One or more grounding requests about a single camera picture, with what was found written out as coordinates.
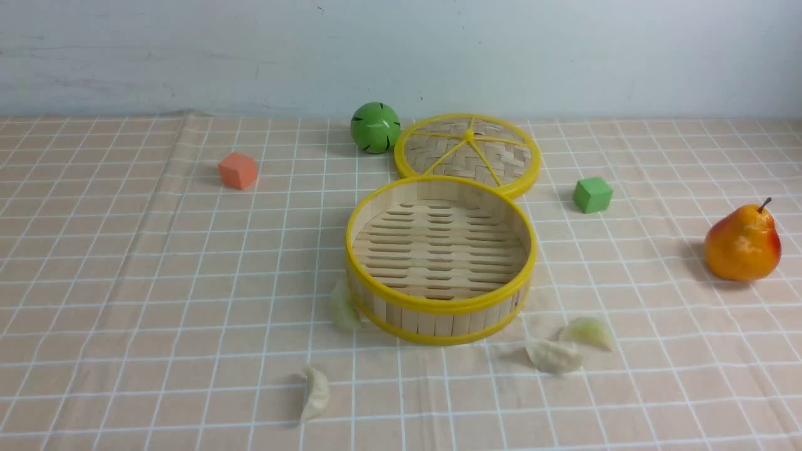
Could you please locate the woven bamboo steamer lid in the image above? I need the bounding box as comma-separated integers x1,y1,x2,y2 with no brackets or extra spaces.
393,112,541,198

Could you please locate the checkered beige tablecloth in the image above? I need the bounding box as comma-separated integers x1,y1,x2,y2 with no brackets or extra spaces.
1,112,801,450

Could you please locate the white dumpling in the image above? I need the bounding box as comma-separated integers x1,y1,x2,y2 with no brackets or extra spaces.
525,338,583,376
299,366,331,423

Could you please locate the pale green dumpling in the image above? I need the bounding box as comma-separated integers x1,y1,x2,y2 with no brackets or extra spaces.
329,277,363,332
558,316,615,352

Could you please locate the bamboo steamer tray yellow rim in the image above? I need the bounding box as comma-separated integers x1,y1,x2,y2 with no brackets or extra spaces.
344,176,538,346

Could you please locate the orange yellow toy pear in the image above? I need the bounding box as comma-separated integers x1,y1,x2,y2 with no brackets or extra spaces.
704,197,782,283

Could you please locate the green toy watermelon ball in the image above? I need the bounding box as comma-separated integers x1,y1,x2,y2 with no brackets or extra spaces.
350,102,401,154

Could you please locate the orange foam cube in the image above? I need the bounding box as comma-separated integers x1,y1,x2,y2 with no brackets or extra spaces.
217,152,259,190

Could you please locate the green foam cube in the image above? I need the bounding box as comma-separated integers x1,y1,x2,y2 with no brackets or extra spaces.
572,177,613,214

